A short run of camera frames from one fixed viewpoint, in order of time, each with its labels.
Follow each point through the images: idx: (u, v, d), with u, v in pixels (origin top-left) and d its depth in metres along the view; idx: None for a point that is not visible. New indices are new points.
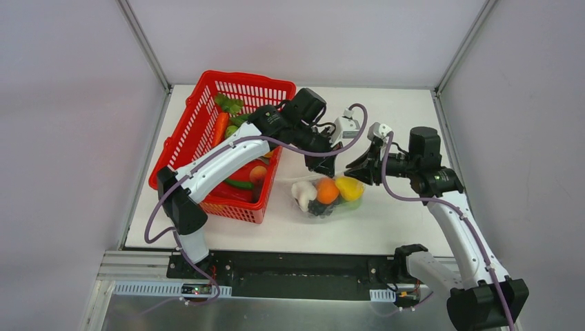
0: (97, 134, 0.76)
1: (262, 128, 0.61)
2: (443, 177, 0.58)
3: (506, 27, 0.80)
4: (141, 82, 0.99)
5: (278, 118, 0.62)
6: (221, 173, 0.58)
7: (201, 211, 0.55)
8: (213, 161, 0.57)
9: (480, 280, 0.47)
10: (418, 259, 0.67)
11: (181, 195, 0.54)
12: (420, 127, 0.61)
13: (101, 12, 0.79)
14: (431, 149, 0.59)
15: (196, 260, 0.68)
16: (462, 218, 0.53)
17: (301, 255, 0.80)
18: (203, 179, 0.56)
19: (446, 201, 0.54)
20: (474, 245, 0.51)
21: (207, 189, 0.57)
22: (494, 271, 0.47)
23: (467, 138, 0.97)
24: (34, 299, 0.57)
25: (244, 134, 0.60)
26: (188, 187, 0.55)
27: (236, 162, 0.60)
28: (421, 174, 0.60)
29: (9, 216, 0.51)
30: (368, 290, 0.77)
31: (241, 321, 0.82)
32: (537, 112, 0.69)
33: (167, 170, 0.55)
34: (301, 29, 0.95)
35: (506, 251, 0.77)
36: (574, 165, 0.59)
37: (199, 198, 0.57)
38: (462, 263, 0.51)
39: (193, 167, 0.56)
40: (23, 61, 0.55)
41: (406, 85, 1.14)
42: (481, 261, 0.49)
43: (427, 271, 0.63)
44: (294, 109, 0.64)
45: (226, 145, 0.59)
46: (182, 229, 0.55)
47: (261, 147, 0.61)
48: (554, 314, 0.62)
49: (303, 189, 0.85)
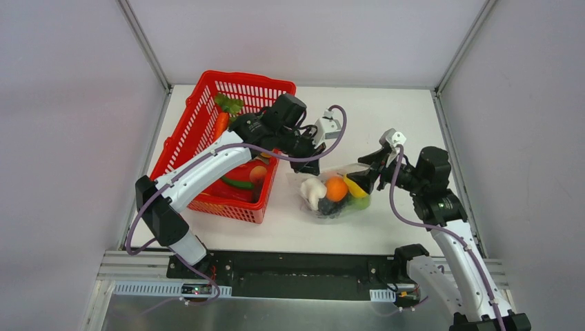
0: (96, 134, 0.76)
1: (244, 136, 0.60)
2: (448, 205, 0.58)
3: (506, 26, 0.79)
4: (141, 82, 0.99)
5: (259, 126, 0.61)
6: (204, 181, 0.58)
7: (182, 221, 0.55)
8: (194, 169, 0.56)
9: (483, 314, 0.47)
10: (419, 267, 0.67)
11: (162, 204, 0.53)
12: (431, 152, 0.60)
13: (101, 13, 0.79)
14: (439, 176, 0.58)
15: (196, 261, 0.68)
16: (466, 249, 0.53)
17: (300, 255, 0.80)
18: (185, 187, 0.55)
19: (450, 232, 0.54)
20: (477, 278, 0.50)
21: (190, 197, 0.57)
22: (497, 305, 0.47)
23: (467, 139, 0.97)
24: (34, 299, 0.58)
25: (225, 143, 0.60)
26: (169, 195, 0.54)
27: (219, 169, 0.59)
28: (425, 200, 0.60)
29: (9, 215, 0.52)
30: (368, 290, 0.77)
31: (241, 321, 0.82)
32: (537, 112, 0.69)
33: (147, 180, 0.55)
34: (301, 29, 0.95)
35: (506, 251, 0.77)
36: (574, 165, 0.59)
37: (181, 207, 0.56)
38: (465, 295, 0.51)
39: (174, 176, 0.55)
40: (23, 61, 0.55)
41: (406, 85, 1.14)
42: (485, 295, 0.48)
43: (430, 285, 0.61)
44: (274, 116, 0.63)
45: (207, 153, 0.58)
46: (163, 239, 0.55)
47: (243, 154, 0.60)
48: (554, 315, 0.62)
49: (313, 187, 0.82)
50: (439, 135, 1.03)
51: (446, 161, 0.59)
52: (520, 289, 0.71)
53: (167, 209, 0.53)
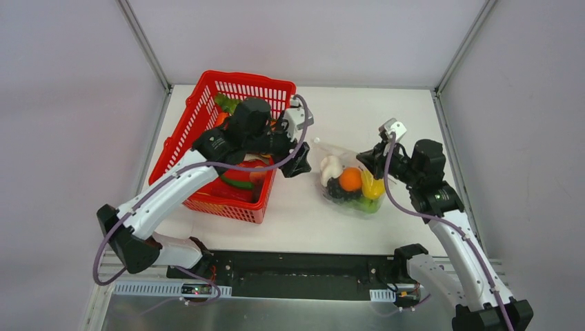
0: (96, 134, 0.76)
1: (208, 154, 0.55)
2: (445, 196, 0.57)
3: (506, 25, 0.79)
4: (141, 81, 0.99)
5: (223, 142, 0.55)
6: (167, 206, 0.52)
7: (151, 246, 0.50)
8: (157, 194, 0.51)
9: (485, 303, 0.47)
10: (419, 264, 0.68)
11: (123, 236, 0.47)
12: (427, 143, 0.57)
13: (101, 13, 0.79)
14: (435, 168, 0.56)
15: (192, 263, 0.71)
16: (465, 238, 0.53)
17: (300, 255, 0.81)
18: (148, 214, 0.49)
19: (448, 222, 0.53)
20: (477, 266, 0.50)
21: (154, 224, 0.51)
22: (498, 292, 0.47)
23: (467, 138, 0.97)
24: (32, 298, 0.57)
25: (188, 161, 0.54)
26: (131, 224, 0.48)
27: (183, 193, 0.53)
28: (422, 192, 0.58)
29: (9, 214, 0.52)
30: (367, 289, 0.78)
31: (241, 321, 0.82)
32: (538, 111, 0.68)
33: (107, 208, 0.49)
34: (301, 28, 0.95)
35: (507, 252, 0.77)
36: (574, 165, 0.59)
37: (146, 235, 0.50)
38: (465, 284, 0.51)
39: (134, 203, 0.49)
40: (23, 63, 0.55)
41: (406, 85, 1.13)
42: (486, 283, 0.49)
43: (430, 281, 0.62)
44: (236, 127, 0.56)
45: (169, 176, 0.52)
46: (132, 268, 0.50)
47: (208, 174, 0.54)
48: (555, 315, 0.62)
49: (330, 164, 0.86)
50: (439, 135, 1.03)
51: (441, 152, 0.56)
52: (521, 289, 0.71)
53: (130, 241, 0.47)
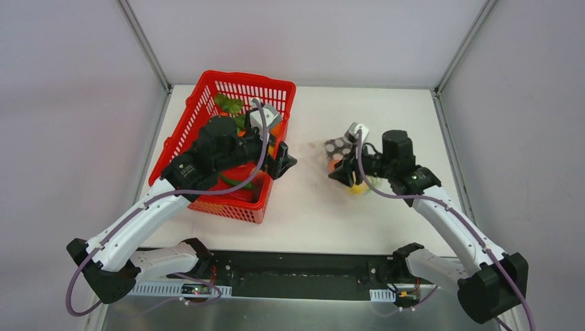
0: (96, 134, 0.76)
1: (179, 183, 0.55)
2: (421, 176, 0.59)
3: (506, 26, 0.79)
4: (141, 81, 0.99)
5: (192, 169, 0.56)
6: (138, 238, 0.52)
7: (123, 278, 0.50)
8: (126, 226, 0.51)
9: (481, 263, 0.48)
10: (416, 256, 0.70)
11: (92, 271, 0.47)
12: (391, 132, 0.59)
13: (101, 13, 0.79)
14: (405, 153, 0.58)
15: (190, 268, 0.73)
16: (448, 208, 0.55)
17: (300, 255, 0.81)
18: (117, 249, 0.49)
19: (430, 197, 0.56)
20: (466, 232, 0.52)
21: (125, 257, 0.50)
22: (490, 250, 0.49)
23: (467, 138, 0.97)
24: (32, 298, 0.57)
25: (157, 192, 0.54)
26: (100, 259, 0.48)
27: (153, 223, 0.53)
28: (400, 176, 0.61)
29: (10, 214, 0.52)
30: (368, 289, 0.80)
31: (241, 321, 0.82)
32: (538, 112, 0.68)
33: (75, 243, 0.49)
34: (301, 28, 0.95)
35: (507, 252, 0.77)
36: (574, 165, 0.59)
37: (118, 267, 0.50)
38: (461, 252, 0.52)
39: (103, 238, 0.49)
40: (23, 63, 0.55)
41: (405, 85, 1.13)
42: (477, 245, 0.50)
43: (428, 267, 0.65)
44: (202, 150, 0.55)
45: (137, 208, 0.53)
46: (107, 298, 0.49)
47: (178, 203, 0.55)
48: (554, 316, 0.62)
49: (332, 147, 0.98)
50: (439, 136, 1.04)
51: (406, 136, 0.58)
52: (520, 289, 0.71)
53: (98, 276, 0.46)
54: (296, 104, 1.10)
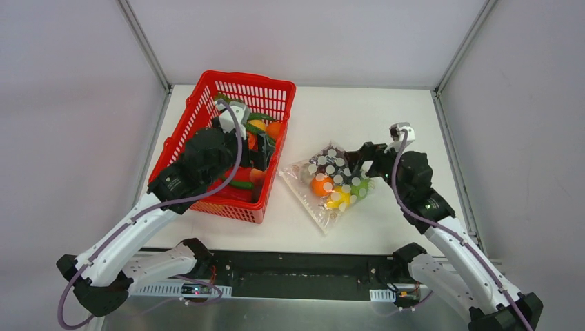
0: (96, 134, 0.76)
1: (165, 196, 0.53)
2: (434, 205, 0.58)
3: (506, 26, 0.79)
4: (141, 81, 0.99)
5: (180, 182, 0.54)
6: (126, 252, 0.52)
7: (114, 292, 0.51)
8: (114, 243, 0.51)
9: (497, 303, 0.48)
10: (423, 268, 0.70)
11: (81, 287, 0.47)
12: (410, 156, 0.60)
13: (101, 13, 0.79)
14: (423, 181, 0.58)
15: (188, 269, 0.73)
16: (463, 243, 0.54)
17: (300, 255, 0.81)
18: (105, 265, 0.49)
19: (445, 229, 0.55)
20: (482, 270, 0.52)
21: (114, 270, 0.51)
22: (507, 292, 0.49)
23: (467, 138, 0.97)
24: (31, 298, 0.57)
25: (144, 206, 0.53)
26: (90, 276, 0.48)
27: (142, 238, 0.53)
28: (412, 203, 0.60)
29: (9, 214, 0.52)
30: (368, 289, 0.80)
31: (241, 321, 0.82)
32: (538, 112, 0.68)
33: (65, 259, 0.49)
34: (301, 28, 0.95)
35: (506, 252, 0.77)
36: (574, 165, 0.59)
37: (107, 282, 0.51)
38: (476, 288, 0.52)
39: (92, 254, 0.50)
40: (22, 63, 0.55)
41: (405, 85, 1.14)
42: (493, 285, 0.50)
43: (438, 283, 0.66)
44: (190, 162, 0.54)
45: (124, 223, 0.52)
46: (100, 312, 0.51)
47: (165, 216, 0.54)
48: (554, 315, 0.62)
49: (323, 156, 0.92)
50: (439, 136, 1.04)
51: (426, 164, 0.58)
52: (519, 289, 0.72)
53: (87, 293, 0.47)
54: (296, 105, 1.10)
